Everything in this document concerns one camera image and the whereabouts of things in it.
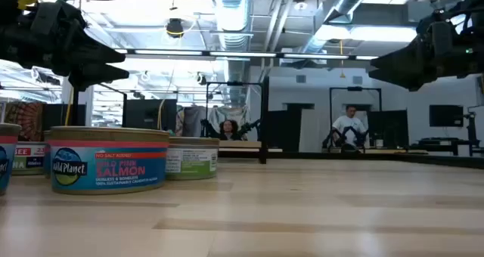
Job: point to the blue Wild Planet salmon can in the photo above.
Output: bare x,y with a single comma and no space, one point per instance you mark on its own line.
109,166
47,155
7,155

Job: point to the black table edge frame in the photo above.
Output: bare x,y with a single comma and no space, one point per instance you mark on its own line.
416,159

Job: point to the yellow tape piece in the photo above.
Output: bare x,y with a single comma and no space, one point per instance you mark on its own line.
28,0

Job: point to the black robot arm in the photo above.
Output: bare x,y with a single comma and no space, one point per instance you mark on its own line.
250,127
206,127
332,140
359,138

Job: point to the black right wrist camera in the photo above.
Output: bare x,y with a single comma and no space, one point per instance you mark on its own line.
435,22

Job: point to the round ceiling fixture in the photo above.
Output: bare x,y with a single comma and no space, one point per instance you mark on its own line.
300,4

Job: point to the person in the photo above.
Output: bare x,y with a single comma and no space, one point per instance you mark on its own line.
349,122
228,130

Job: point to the black partition panel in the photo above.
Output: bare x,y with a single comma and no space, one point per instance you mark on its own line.
56,115
283,132

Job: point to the small black hanging camera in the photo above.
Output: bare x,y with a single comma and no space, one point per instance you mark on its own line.
200,78

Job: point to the black wall monitor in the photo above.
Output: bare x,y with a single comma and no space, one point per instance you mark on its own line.
446,115

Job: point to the black equipment stand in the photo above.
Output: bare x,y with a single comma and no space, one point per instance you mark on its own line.
472,132

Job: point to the red patterned tapestry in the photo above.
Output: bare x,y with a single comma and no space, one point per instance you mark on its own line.
24,117

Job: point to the grey wall vent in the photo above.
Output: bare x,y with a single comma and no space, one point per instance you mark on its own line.
357,79
301,79

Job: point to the grey hanging cloth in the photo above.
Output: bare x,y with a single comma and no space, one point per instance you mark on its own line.
194,121

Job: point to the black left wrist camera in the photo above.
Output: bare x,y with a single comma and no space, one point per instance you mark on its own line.
56,15

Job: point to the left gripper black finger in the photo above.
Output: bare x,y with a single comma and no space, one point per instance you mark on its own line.
102,53
98,77

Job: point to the black desk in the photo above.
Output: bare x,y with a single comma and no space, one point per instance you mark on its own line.
438,141

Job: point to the large ceiling light panel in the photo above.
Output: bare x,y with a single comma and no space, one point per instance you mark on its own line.
378,34

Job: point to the wooden shelf with black frame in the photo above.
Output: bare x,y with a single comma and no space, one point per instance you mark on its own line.
263,117

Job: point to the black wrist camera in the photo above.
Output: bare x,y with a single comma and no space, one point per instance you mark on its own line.
56,15
435,22

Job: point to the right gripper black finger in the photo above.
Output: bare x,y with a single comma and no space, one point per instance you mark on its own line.
412,79
408,56

